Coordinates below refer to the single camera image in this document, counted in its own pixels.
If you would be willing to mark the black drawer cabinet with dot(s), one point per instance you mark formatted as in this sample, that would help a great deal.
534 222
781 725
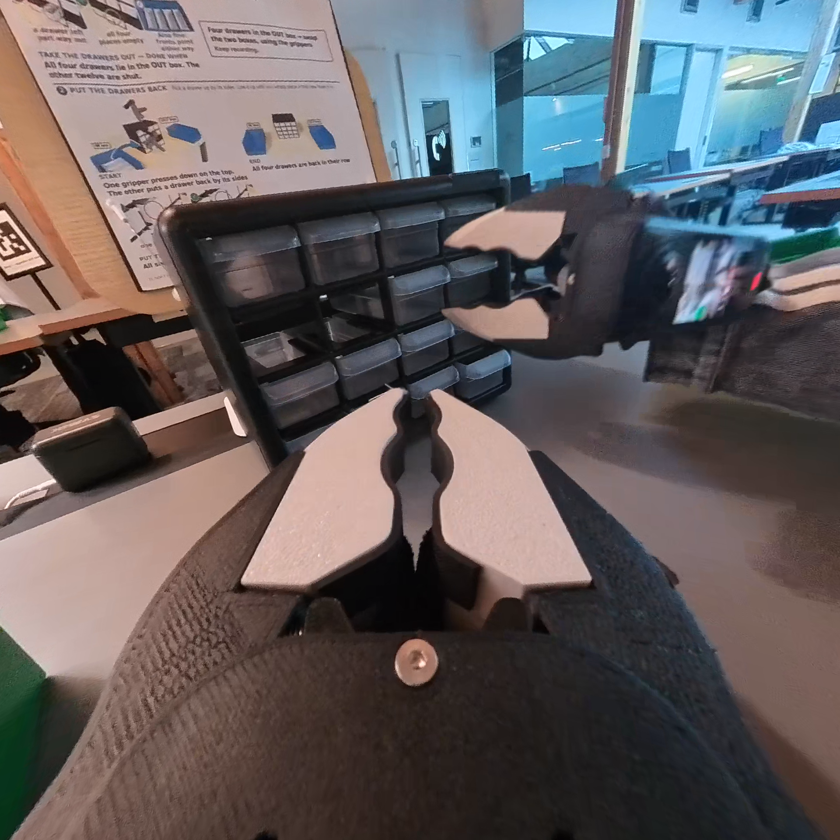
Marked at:
328 191

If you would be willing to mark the black white marker tag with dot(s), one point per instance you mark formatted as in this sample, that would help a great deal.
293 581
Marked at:
16 243

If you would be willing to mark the rows of cabinet drawers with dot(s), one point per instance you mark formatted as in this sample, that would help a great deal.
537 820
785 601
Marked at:
341 239

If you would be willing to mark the frosted glass partition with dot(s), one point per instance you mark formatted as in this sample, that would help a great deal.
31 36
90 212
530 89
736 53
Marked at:
558 131

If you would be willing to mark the tan wooden board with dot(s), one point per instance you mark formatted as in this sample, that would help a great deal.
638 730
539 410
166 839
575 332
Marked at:
65 229

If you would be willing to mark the black rectangular case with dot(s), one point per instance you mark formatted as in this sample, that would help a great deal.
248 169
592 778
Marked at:
92 453

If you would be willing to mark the white instruction poster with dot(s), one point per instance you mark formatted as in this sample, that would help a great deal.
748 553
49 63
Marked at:
197 98

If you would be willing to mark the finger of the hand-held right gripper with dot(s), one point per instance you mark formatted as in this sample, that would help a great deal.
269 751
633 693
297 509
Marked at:
512 236
505 321

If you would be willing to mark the wooden-edged side desk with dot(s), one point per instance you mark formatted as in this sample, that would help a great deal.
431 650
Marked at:
79 323

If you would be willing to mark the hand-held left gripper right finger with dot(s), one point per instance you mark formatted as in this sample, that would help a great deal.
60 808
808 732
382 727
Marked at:
505 512

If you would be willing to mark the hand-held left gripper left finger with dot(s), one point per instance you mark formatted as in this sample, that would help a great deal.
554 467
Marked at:
328 512

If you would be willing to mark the white door with phone icon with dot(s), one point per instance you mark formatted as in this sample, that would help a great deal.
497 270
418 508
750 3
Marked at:
436 79

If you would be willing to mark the wooden support post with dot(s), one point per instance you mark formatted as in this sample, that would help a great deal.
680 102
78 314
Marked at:
810 65
623 85

